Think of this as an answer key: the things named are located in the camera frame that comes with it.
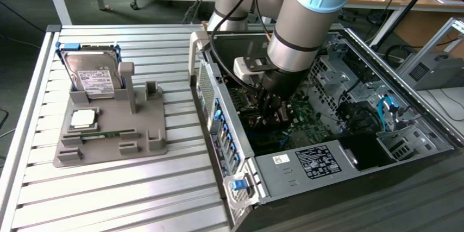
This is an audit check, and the green motherboard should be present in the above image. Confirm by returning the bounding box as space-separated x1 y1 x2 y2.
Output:
227 79 333 154

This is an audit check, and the grey power supply unit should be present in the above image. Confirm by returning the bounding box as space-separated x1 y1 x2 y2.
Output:
253 140 360 199

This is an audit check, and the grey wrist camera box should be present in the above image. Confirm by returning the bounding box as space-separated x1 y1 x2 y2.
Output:
233 55 276 83

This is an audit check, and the blue wire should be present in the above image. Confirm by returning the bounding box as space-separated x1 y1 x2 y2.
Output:
376 93 400 133

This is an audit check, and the grey metal disk bay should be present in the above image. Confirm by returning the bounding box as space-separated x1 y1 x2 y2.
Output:
376 127 441 162

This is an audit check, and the grey computer tower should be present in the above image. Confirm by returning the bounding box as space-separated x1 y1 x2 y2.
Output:
396 51 464 91

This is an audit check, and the silver CPU chip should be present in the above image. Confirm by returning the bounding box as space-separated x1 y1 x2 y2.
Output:
69 109 99 129

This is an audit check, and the hard disk in blue caddy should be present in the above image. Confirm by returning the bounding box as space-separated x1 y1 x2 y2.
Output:
55 41 127 99

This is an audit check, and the aluminium profile frame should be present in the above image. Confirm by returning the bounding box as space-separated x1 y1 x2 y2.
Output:
416 16 464 53

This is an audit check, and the grey chipset heatsink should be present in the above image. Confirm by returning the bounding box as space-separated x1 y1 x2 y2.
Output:
289 130 316 146

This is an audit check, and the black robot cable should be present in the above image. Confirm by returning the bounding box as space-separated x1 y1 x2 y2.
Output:
209 0 267 91

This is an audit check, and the green RAM stick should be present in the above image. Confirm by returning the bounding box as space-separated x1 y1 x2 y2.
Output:
80 131 123 139

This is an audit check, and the open black PC case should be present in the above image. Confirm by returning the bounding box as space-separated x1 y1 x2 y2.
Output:
188 24 464 232

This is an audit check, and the grey parts rack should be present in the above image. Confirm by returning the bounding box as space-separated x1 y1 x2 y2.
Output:
52 62 169 169

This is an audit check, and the graphics card with black fan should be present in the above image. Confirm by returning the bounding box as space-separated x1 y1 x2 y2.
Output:
241 103 293 132

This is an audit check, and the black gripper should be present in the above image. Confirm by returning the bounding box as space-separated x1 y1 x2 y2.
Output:
255 70 304 119

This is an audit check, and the black wire bundle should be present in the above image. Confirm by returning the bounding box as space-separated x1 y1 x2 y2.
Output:
335 101 381 135

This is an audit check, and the perforated metal drive cage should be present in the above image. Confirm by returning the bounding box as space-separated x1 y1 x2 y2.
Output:
308 43 367 102

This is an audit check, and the black tripod pole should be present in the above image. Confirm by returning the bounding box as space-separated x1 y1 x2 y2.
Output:
369 0 445 51

